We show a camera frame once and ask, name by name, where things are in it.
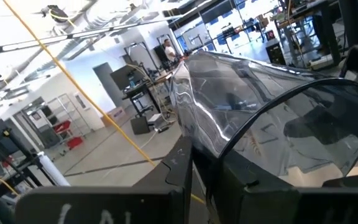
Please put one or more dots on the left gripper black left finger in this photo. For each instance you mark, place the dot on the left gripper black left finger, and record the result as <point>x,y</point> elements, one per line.
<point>104,205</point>

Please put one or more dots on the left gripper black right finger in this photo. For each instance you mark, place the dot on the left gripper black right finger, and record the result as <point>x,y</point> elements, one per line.
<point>259,205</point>

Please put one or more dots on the dark faceted glass cup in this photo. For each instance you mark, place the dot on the dark faceted glass cup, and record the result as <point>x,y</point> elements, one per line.
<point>228,102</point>

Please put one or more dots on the white wrapped roll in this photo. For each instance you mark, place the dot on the white wrapped roll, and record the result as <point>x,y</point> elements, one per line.
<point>53,169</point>

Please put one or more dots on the red bin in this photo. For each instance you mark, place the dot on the red bin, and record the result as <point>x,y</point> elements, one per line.
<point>62,126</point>
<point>75,143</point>

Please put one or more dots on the black floor box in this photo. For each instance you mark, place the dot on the black floor box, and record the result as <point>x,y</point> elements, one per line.
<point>140,125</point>

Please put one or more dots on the cardboard box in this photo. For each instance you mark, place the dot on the cardboard box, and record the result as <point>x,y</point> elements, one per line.
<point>115,115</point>

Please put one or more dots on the white floor box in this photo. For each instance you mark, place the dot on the white floor box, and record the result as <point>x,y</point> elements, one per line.
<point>155,119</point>

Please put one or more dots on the black equipment cart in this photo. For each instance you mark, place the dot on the black equipment cart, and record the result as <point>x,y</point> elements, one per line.
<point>135,91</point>

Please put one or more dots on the grey door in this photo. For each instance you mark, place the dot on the grey door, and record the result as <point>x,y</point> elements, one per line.
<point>104,84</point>

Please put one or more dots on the black monitor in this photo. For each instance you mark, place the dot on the black monitor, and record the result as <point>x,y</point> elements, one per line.
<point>121,77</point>

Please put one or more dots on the black computer tower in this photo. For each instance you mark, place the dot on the black computer tower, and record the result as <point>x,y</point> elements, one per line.
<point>275,54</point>

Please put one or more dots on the person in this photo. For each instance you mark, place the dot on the person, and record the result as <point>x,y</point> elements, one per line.
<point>169,51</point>

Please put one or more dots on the long ceiling light strip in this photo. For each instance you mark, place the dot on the long ceiling light strip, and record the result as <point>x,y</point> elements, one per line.
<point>57,38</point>

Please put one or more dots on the black workbench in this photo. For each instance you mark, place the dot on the black workbench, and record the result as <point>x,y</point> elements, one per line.
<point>353,21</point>

